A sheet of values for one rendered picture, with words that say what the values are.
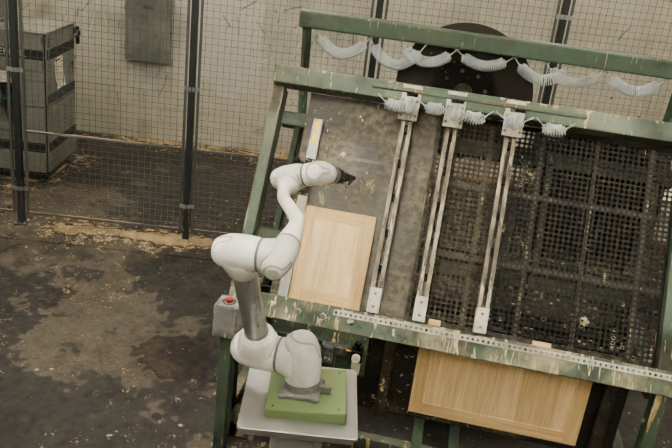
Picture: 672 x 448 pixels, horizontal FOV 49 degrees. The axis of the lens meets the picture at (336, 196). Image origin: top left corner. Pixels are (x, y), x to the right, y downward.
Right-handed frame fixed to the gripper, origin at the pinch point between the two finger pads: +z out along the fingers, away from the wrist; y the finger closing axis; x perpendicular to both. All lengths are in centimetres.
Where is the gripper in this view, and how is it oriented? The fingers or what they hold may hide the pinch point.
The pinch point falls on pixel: (350, 178)
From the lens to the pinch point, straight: 353.1
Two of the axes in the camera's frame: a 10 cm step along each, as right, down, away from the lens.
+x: -6.8, 6.8, 2.6
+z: 4.0, 0.5, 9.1
